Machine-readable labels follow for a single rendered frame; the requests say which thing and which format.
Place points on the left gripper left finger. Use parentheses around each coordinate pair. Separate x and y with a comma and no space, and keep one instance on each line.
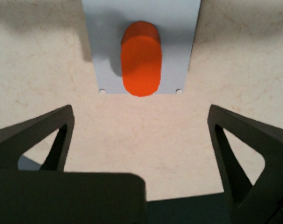
(17,139)

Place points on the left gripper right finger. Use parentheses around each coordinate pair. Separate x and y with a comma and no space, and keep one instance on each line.
(266,195)

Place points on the orange peg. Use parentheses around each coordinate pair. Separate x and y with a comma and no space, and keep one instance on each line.
(141,59)

